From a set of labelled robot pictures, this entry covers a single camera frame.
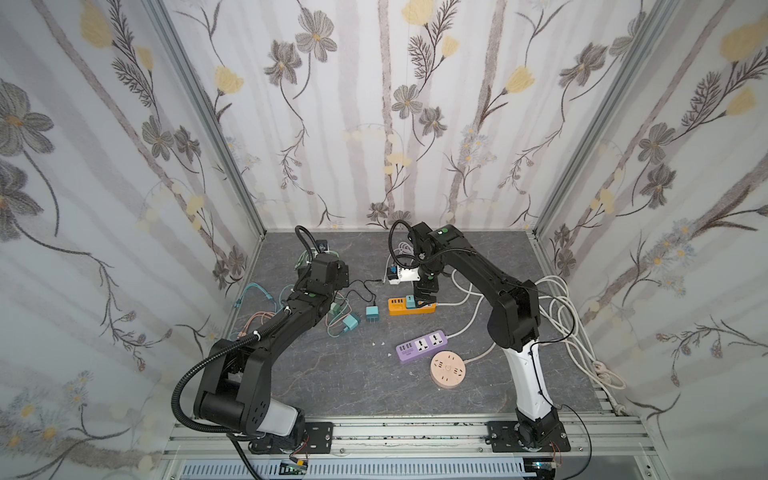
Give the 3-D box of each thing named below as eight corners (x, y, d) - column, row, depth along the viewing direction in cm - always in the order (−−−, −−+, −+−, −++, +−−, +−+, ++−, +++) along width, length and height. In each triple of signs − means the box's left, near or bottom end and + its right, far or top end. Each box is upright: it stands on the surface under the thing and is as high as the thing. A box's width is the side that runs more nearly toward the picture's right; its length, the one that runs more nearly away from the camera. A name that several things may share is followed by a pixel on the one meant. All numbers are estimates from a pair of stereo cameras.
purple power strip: (399, 362, 88) (399, 358, 86) (394, 350, 91) (394, 347, 88) (447, 342, 92) (449, 339, 90) (442, 332, 95) (443, 328, 92)
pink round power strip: (432, 388, 84) (433, 385, 81) (429, 353, 90) (430, 350, 88) (466, 388, 84) (468, 385, 82) (461, 353, 90) (463, 350, 88)
